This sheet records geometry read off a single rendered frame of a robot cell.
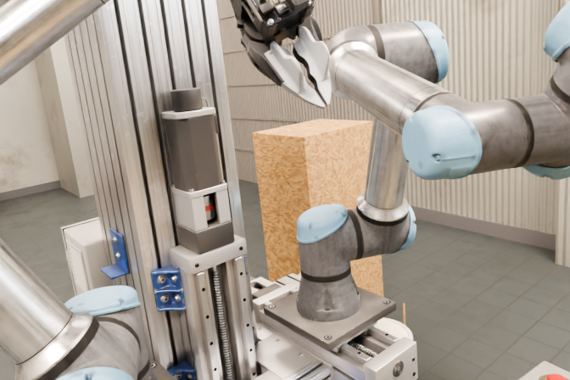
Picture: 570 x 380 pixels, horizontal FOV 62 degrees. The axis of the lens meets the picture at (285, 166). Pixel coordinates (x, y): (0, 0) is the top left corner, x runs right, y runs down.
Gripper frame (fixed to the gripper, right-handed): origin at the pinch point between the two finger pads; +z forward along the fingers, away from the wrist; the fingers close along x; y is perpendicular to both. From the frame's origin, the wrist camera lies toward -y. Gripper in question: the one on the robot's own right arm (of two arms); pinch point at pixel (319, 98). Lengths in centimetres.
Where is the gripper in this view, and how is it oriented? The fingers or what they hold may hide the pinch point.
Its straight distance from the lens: 55.8
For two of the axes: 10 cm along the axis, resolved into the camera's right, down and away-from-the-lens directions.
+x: 8.5, -4.9, 2.0
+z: 5.1, 8.5, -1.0
